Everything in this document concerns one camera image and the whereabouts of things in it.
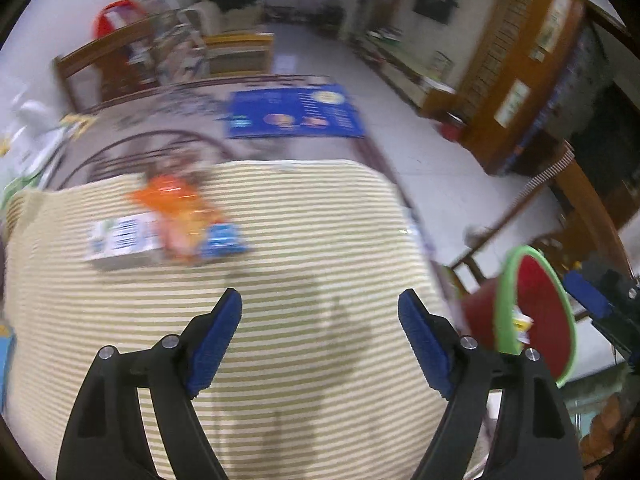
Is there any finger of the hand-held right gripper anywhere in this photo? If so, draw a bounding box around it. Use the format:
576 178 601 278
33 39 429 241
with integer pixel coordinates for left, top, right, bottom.
565 271 613 320

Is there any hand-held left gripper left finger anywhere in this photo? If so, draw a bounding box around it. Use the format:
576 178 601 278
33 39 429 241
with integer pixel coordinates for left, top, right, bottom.
56 288 243 480

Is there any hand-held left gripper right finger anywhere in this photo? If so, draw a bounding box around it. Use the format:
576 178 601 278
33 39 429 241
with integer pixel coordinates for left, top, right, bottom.
398 289 583 480

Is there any red bin with green rim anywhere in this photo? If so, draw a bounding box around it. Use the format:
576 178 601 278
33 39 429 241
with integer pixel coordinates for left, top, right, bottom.
460 245 578 388

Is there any wooden chair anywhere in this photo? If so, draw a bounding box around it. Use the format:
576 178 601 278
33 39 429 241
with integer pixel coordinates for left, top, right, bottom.
450 150 632 321
54 10 162 112

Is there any small blue packet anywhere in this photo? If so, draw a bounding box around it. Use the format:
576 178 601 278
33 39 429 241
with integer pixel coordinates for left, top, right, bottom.
202 222 249 262

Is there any striped pole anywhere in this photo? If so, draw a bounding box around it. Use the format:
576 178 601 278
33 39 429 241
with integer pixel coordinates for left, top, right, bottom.
520 145 576 202

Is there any yellow striped mat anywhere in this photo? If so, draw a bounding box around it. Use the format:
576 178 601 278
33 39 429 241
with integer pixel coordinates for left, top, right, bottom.
0 159 493 480

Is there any white carton box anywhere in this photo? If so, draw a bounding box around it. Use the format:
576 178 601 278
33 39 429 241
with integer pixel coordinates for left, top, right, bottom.
84 212 165 272

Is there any orange snack packet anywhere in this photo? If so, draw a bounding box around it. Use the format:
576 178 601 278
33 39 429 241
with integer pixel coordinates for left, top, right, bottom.
129 172 226 266

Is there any small red floor bin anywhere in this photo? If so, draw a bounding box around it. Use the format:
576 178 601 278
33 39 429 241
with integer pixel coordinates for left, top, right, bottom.
439 112 469 144

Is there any patterned tablecloth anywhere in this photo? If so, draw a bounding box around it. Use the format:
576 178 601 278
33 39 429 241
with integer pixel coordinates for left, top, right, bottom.
47 75 401 197

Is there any blue printed mat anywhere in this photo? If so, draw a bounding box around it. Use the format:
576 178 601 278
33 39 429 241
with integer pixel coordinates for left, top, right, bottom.
225 85 366 140

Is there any low wooden cabinet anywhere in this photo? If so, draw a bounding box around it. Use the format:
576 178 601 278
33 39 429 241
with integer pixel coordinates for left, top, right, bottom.
350 29 458 111

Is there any white plastic bag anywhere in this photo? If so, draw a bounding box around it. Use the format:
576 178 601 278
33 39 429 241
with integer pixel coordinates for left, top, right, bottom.
0 90 67 202

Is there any armchair with yellow cushion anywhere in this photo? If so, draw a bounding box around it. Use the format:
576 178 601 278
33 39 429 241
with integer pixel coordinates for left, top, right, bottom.
180 0 276 81

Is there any red bag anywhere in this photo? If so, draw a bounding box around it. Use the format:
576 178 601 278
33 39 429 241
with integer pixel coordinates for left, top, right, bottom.
95 0 152 39

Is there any small wall poster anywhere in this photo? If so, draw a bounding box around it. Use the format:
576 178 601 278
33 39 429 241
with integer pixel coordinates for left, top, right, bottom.
495 80 531 129

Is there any tall wall poster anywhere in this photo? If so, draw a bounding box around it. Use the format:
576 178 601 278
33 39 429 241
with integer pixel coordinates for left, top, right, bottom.
532 0 574 62

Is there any wooden partition wall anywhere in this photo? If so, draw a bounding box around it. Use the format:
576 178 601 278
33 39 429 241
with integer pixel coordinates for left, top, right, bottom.
420 0 587 176

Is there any black wall television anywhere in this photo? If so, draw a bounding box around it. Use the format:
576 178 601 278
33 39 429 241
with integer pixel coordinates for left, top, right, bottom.
412 0 456 24

